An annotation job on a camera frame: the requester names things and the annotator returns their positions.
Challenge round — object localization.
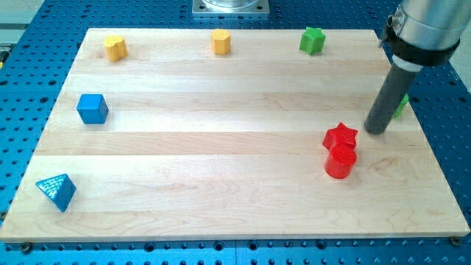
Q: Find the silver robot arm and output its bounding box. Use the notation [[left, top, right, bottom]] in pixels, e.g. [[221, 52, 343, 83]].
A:
[[380, 0, 470, 72]]

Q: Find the red star block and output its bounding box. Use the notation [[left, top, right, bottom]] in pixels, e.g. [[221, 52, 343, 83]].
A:
[[322, 122, 358, 150]]

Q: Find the green star block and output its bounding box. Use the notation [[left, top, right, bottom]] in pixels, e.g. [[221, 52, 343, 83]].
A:
[[299, 26, 326, 55]]

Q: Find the light wooden board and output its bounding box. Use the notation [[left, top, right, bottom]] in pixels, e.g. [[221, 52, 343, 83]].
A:
[[1, 28, 470, 242]]

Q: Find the yellow hexagon block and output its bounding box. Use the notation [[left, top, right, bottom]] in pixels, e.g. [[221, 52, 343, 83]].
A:
[[210, 29, 231, 55]]

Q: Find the red cylinder block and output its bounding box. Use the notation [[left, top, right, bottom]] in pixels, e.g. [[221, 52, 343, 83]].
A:
[[325, 144, 357, 179]]

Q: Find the blue cube block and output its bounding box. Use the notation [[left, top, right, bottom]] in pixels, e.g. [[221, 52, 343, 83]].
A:
[[77, 94, 109, 124]]

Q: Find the yellow heart block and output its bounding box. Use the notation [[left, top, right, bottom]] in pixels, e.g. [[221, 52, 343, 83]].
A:
[[104, 35, 128, 62]]

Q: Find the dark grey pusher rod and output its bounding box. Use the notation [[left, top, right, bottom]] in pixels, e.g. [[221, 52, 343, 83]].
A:
[[364, 63, 419, 135]]

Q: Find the green block behind rod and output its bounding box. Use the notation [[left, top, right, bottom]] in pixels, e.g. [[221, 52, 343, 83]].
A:
[[393, 94, 409, 119]]

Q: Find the blue pyramid block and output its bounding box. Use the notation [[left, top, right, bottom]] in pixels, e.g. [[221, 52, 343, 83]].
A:
[[35, 174, 77, 212]]

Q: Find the blue perforated table plate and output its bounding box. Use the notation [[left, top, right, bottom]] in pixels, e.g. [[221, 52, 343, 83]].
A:
[[1, 1, 470, 264]]

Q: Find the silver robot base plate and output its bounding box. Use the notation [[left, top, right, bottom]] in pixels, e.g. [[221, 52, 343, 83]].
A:
[[192, 0, 270, 15]]

